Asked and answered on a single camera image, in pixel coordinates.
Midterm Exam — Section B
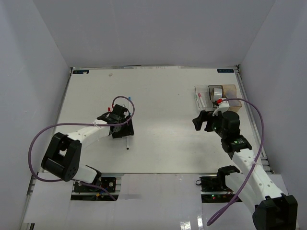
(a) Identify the pink marker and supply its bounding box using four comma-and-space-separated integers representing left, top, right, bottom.
198, 93, 205, 108

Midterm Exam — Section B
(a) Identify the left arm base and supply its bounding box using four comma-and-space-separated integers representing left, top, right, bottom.
71, 177, 119, 201

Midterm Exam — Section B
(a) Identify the right blue label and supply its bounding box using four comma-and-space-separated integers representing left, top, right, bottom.
217, 69, 234, 73

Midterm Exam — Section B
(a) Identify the blue label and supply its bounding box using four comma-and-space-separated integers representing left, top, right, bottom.
217, 69, 234, 73
72, 70, 89, 74

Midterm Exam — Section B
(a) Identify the paper clip jar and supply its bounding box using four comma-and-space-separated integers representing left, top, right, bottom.
225, 90, 237, 98
228, 99, 242, 107

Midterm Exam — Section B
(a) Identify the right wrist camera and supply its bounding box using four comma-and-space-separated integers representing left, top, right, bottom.
213, 98, 230, 116

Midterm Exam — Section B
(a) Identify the amber bin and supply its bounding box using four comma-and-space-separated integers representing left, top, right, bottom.
222, 84, 241, 112

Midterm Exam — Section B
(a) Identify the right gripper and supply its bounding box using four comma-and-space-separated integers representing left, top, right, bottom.
193, 110, 227, 138

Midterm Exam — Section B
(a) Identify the dark grey bin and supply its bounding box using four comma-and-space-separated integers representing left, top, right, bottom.
208, 85, 225, 108

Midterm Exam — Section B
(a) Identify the large tape roll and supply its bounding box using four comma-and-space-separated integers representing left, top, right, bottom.
211, 88, 223, 102

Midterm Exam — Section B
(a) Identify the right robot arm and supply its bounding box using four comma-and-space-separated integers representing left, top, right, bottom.
192, 110, 298, 230

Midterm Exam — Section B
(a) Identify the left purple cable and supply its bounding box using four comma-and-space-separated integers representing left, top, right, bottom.
28, 95, 136, 201

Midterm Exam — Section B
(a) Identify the clear bin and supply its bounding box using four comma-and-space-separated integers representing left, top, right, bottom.
194, 85, 212, 111

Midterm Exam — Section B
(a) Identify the left blue label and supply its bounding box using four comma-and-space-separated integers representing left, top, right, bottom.
72, 70, 89, 74

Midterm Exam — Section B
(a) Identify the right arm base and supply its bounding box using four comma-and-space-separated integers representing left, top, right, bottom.
195, 175, 235, 204

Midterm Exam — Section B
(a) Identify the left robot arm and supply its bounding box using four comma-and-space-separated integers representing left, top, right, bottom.
41, 104, 134, 191

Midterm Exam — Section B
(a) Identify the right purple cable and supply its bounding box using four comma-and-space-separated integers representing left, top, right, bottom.
206, 97, 264, 226

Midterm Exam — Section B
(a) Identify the black marker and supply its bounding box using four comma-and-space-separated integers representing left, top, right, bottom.
126, 137, 130, 150

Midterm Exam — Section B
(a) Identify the purple cable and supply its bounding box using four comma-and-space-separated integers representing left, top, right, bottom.
206, 97, 264, 226
28, 95, 136, 201

